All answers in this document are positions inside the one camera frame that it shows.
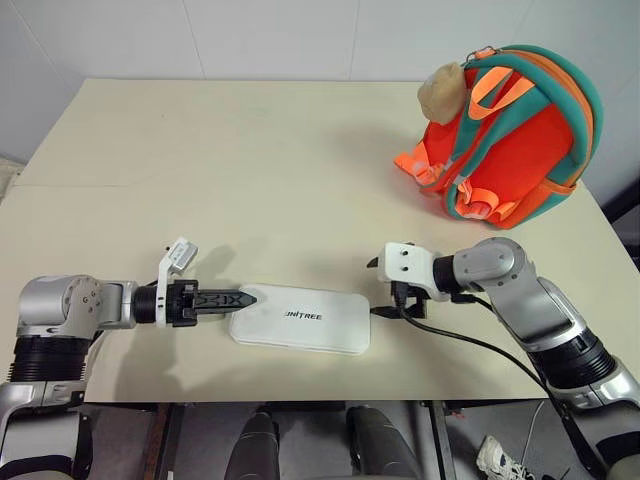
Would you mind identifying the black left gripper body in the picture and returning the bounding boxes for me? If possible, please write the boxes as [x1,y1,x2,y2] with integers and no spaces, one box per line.
[166,281,202,328]

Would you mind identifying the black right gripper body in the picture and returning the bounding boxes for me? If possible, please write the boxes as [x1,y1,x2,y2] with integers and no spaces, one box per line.
[389,281,429,320]

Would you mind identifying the white flat box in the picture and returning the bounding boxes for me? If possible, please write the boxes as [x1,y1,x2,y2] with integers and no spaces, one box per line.
[228,282,373,357]

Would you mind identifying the beige plush backpack ear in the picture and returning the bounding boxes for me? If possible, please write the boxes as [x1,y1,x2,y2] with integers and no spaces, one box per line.
[417,61,470,124]

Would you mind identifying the orange and teal backpack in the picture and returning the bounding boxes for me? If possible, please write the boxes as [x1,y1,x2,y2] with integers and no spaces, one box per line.
[393,44,605,231]

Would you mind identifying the dark rounded shape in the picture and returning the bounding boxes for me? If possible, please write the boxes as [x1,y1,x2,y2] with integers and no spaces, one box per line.
[345,405,419,480]
[233,406,281,480]

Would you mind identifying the white sneaker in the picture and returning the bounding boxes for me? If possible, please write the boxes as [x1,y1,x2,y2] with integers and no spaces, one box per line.
[474,434,532,480]

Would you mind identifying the dark furniture piece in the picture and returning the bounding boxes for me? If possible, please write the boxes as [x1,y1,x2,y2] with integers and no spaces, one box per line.
[598,163,640,275]

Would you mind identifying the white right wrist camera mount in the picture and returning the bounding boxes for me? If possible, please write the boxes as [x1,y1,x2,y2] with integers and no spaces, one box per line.
[377,241,450,302]

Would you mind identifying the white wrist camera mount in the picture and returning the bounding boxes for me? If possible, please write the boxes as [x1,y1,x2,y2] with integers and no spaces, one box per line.
[156,238,200,330]
[377,241,450,302]

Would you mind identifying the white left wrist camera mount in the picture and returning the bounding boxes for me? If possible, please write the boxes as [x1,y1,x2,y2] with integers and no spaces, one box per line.
[156,238,200,330]

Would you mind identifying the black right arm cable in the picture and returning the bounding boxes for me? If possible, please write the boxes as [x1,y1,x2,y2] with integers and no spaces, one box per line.
[397,292,610,479]

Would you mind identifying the thin white floor cable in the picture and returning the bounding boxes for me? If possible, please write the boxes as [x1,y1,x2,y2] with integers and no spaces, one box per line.
[518,399,572,480]

